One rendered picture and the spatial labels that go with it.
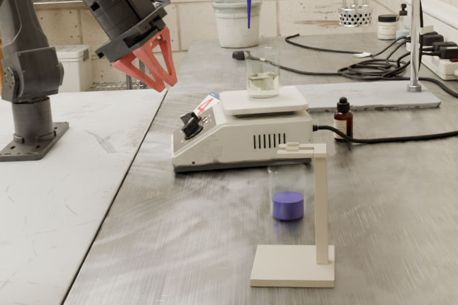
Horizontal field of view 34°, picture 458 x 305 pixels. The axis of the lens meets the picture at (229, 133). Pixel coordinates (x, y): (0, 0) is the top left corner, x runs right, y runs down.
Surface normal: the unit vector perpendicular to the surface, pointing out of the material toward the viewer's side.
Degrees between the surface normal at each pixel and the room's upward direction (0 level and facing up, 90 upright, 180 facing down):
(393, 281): 0
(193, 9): 90
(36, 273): 0
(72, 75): 92
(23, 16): 74
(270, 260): 0
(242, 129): 90
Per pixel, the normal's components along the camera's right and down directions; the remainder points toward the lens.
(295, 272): -0.05, -0.96
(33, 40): 0.62, -0.11
